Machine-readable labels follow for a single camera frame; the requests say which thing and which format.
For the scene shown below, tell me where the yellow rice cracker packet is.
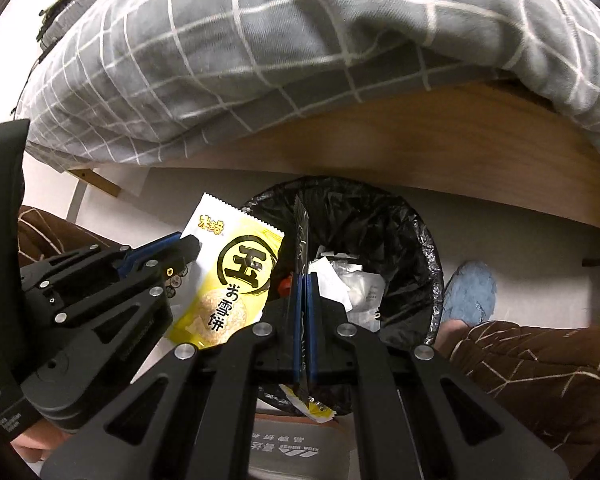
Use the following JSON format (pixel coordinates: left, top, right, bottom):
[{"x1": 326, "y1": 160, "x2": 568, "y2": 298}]
[{"x1": 166, "y1": 193, "x2": 285, "y2": 349}]

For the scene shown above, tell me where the red plastic bag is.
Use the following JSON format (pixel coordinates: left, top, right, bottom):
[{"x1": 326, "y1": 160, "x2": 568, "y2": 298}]
[{"x1": 277, "y1": 274, "x2": 294, "y2": 298}]

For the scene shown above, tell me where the white drawstring pouch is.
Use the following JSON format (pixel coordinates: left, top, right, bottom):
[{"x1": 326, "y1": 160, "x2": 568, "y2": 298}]
[{"x1": 309, "y1": 256, "x2": 386, "y2": 333}]

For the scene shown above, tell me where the black wet wipe packet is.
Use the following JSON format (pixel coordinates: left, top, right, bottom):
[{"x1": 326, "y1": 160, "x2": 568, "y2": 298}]
[{"x1": 283, "y1": 196, "x2": 337, "y2": 424}]

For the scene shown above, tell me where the black lined trash bin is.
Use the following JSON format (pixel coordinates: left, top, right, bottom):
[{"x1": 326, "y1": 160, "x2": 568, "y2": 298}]
[{"x1": 239, "y1": 174, "x2": 447, "y2": 416}]

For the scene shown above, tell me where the person's left hand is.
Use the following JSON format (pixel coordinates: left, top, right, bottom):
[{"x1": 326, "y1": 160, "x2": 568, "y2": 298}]
[{"x1": 10, "y1": 419, "x2": 71, "y2": 464}]

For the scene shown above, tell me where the blue slipper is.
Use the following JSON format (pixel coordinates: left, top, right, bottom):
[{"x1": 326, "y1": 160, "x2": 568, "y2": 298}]
[{"x1": 441, "y1": 261, "x2": 498, "y2": 327}]

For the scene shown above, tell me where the brown patterned trouser leg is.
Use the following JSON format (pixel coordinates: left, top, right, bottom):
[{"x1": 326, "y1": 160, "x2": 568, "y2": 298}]
[{"x1": 449, "y1": 321, "x2": 600, "y2": 479}]

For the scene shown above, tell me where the grey checked bed sheet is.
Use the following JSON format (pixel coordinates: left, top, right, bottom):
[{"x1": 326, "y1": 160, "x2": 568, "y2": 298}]
[{"x1": 15, "y1": 0, "x2": 600, "y2": 170}]

